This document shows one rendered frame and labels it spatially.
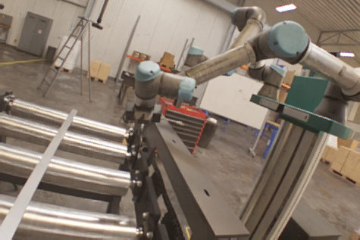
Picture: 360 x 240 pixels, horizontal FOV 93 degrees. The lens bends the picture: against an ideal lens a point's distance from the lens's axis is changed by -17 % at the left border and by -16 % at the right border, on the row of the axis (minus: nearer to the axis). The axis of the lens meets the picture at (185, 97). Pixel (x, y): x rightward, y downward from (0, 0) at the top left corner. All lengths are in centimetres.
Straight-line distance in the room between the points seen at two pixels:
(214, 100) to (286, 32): 484
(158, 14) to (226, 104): 709
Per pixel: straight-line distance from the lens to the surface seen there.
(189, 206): 53
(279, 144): 141
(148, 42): 1095
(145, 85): 64
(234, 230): 47
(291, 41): 70
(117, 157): 122
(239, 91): 551
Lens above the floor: 143
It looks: 6 degrees down
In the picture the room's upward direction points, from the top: 20 degrees clockwise
